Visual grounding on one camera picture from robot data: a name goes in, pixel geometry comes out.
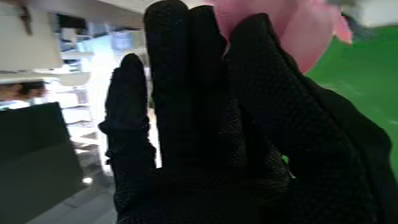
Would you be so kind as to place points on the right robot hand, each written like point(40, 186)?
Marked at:
point(202, 133)

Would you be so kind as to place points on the pink flower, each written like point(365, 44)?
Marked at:
point(308, 33)

